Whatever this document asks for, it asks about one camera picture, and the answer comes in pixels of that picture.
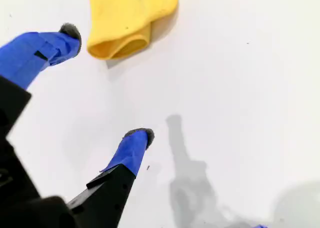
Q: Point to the yellow square towel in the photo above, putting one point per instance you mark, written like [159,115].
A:
[125,13]

